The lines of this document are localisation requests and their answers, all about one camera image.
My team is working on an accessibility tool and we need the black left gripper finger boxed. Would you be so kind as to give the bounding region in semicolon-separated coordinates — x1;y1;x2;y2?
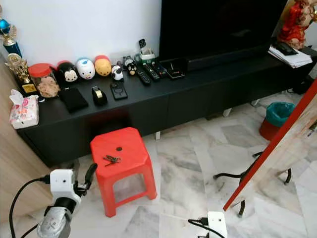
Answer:
84;163;98;185

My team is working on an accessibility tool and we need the metal key bunch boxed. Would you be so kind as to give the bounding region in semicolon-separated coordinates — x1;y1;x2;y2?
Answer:
103;154;122;165

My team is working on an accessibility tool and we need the red plastic stool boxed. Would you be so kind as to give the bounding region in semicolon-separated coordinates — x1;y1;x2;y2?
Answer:
90;126;157;218

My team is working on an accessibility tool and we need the light wooden cabinet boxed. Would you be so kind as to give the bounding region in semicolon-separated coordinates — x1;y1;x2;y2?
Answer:
0;57;51;230

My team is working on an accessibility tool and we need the black quilted pouch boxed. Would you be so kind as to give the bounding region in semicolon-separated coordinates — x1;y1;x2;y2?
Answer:
58;87;90;113

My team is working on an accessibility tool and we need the black tape dispenser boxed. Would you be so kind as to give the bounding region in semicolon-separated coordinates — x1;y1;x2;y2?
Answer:
92;85;108;107

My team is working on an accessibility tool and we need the white pink tissue pack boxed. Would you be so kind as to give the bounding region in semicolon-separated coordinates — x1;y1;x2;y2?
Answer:
9;89;40;130

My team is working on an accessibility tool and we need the glass jar red lid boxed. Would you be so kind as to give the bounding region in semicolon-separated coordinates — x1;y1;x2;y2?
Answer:
28;63;61;99

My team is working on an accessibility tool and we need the black mouse plush toy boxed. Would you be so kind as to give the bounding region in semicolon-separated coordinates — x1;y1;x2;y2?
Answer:
56;60;79;83

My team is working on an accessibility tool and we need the black white plush toy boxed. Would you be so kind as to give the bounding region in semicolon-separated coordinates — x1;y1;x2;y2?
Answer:
111;64;124;81

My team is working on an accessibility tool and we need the yellow bear plush toy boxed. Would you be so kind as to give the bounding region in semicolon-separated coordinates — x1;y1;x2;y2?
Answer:
94;55;112;77

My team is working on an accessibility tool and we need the black TV console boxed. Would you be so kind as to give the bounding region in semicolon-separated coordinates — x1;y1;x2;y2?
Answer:
17;46;317;168

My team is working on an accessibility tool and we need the small gold trophy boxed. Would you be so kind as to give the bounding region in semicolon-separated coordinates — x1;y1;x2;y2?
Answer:
5;53;39;96

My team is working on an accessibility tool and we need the green white holder cup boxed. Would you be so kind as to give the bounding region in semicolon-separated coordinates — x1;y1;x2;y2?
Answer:
135;48;157;64

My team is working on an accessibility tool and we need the black box device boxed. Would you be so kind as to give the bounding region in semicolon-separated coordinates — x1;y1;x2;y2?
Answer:
162;58;186;80

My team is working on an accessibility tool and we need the black curved table foot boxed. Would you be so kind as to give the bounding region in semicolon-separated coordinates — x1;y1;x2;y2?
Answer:
276;168;293;185
238;200;247;218

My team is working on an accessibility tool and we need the red waste bin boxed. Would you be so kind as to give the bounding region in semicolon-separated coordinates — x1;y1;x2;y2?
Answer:
259;117;285;141

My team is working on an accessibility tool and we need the black flat television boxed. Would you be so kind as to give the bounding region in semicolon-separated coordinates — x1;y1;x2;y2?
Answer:
158;0;289;71

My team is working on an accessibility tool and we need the teal bin liner bag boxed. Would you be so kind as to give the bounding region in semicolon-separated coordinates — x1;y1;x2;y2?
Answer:
265;102;298;128

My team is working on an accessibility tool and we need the marble table top red edge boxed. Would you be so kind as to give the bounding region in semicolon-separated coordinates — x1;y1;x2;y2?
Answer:
223;77;317;211

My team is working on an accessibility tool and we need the white paper stack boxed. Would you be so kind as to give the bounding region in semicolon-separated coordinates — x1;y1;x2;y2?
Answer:
268;44;314;69

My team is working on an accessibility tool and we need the black flat case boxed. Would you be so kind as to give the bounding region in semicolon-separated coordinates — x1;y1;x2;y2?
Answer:
273;41;299;56

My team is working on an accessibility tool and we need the red gold figurine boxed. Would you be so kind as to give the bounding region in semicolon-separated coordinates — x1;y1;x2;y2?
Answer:
276;0;317;50

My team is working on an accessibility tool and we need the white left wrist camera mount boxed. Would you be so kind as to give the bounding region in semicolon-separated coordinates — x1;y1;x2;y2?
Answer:
50;169;81;206

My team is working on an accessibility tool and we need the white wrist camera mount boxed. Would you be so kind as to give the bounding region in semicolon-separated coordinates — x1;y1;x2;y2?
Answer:
50;169;81;206
207;212;228;238

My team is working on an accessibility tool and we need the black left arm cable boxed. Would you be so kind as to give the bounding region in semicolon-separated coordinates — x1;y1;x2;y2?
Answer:
8;176;51;238

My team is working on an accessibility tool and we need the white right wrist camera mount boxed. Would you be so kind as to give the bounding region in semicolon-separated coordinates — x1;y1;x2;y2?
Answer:
207;212;228;238

